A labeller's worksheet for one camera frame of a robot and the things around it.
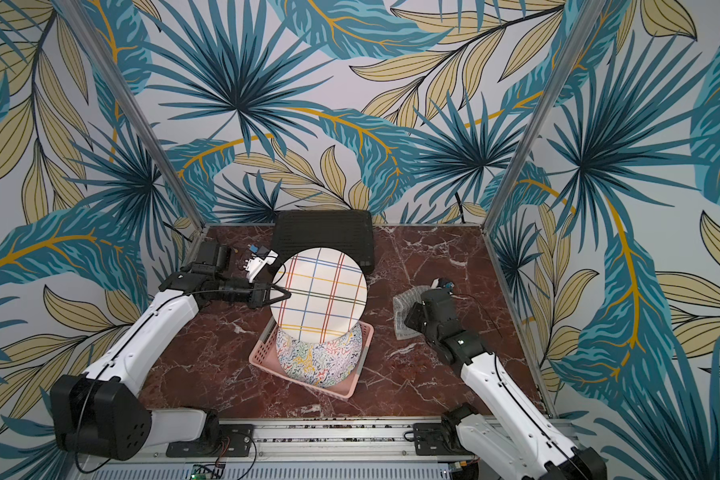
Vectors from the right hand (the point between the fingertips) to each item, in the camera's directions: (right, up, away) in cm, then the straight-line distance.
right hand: (413, 307), depth 81 cm
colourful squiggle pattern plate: (-25, -17, +3) cm, 30 cm away
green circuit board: (-53, -39, -9) cm, 66 cm away
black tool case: (-39, +23, +33) cm, 56 cm away
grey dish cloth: (-3, +2, -2) cm, 4 cm away
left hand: (-33, +4, -7) cm, 34 cm away
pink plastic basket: (-41, -14, +3) cm, 44 cm away
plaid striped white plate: (-23, +4, -3) cm, 23 cm away
